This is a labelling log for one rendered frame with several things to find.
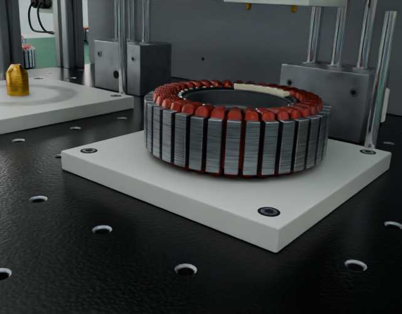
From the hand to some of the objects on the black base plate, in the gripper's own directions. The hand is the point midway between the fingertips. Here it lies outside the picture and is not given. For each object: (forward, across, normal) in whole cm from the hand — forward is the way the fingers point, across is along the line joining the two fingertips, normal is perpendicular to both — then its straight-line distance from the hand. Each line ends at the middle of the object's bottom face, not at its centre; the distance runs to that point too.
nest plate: (-19, -51, +15) cm, 57 cm away
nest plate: (-8, -30, +10) cm, 33 cm away
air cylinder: (-8, -58, +9) cm, 60 cm away
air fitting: (-11, -62, +9) cm, 63 cm away
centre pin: (-9, -30, +8) cm, 33 cm away
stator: (-20, -51, +14) cm, 57 cm away
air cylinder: (+2, -37, +3) cm, 38 cm away
